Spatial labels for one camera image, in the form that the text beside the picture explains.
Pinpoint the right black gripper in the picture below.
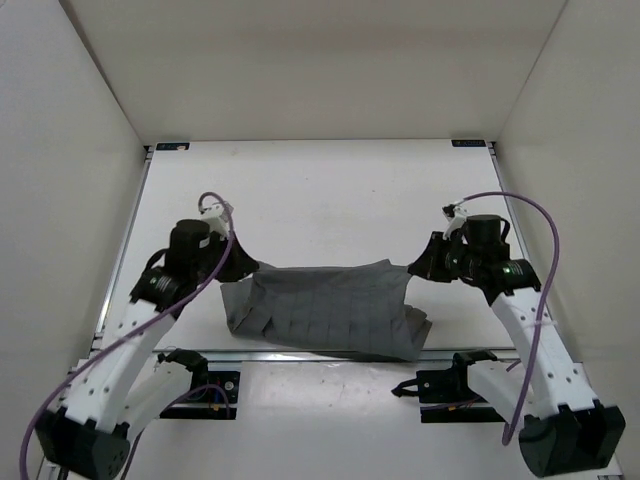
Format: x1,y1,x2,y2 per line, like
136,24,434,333
410,232,479,284

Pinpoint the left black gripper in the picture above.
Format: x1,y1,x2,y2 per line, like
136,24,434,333
197,224,260,277

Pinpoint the grey pleated skirt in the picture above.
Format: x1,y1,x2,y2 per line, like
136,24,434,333
220,259,432,361

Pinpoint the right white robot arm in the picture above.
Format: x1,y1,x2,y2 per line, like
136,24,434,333
408,208,626,478

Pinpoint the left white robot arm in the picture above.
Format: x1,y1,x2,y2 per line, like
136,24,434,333
35,213,258,479

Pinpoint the right blue table label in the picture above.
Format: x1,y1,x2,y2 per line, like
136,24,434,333
451,139,486,148

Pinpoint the blue table label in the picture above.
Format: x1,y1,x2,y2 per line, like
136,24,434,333
155,142,190,151
451,139,486,148

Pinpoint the left blue table label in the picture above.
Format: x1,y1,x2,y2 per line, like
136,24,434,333
155,142,190,151

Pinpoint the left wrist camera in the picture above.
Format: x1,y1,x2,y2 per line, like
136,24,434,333
198,201,234,237

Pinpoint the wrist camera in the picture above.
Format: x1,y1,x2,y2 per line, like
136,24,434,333
442,200,469,240
198,201,234,237

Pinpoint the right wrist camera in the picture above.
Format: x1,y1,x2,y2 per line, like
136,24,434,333
442,200,469,240

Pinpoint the aluminium table rail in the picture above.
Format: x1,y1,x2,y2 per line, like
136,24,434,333
199,349,517,363

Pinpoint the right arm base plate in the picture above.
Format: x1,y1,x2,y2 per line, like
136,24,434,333
391,350,504,424

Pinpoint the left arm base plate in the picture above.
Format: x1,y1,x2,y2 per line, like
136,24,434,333
160,367,241,421

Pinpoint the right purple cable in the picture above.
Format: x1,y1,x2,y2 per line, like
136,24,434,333
422,192,561,446

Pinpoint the purple cable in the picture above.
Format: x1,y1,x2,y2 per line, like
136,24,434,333
19,192,236,479
422,192,561,446

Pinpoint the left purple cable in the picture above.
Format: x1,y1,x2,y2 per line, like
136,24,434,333
19,192,236,479

